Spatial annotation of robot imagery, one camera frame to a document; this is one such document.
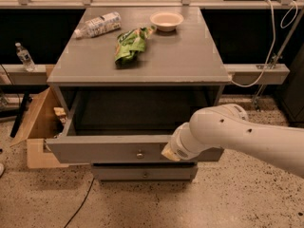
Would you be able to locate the white gripper body yellow padding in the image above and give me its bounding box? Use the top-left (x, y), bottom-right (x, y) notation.
top-left (161, 123), bottom-right (216, 162)

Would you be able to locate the grey top drawer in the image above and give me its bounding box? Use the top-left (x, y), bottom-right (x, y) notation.
top-left (47, 86), bottom-right (211, 163)

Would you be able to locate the grey drawer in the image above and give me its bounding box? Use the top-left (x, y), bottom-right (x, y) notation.
top-left (47, 86), bottom-right (211, 163)
top-left (91, 162), bottom-right (198, 181)

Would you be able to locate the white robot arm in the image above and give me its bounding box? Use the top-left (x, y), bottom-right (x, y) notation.
top-left (161, 104), bottom-right (304, 178)

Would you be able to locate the grey lower drawer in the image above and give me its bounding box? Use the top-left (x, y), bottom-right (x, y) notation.
top-left (91, 162), bottom-right (198, 181)

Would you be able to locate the grey drawer cabinet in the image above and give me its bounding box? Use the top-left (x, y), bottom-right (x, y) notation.
top-left (46, 6), bottom-right (233, 182)

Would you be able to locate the green chip bag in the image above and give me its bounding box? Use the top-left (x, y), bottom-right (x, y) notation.
top-left (115, 26), bottom-right (156, 66)

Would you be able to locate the white paper bowl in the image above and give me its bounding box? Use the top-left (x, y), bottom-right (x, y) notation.
top-left (150, 11), bottom-right (183, 32)

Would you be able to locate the metal stand pole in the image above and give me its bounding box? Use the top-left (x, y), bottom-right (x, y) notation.
top-left (252, 9), bottom-right (304, 111)

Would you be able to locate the open cardboard box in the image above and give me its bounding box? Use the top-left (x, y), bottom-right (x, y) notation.
top-left (10, 86), bottom-right (67, 169)

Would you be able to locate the clear plastic bottle lying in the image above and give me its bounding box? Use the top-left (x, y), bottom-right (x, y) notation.
top-left (74, 11), bottom-right (122, 39)

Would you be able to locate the black table leg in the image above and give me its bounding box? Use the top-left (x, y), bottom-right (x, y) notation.
top-left (10, 91), bottom-right (29, 138)

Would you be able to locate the small upright water bottle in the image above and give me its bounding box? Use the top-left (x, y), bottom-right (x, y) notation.
top-left (15, 43), bottom-right (36, 72)

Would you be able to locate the black floor cable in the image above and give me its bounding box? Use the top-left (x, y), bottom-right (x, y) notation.
top-left (63, 176), bottom-right (96, 228)

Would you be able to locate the white cable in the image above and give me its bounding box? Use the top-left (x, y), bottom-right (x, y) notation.
top-left (230, 0), bottom-right (300, 88)

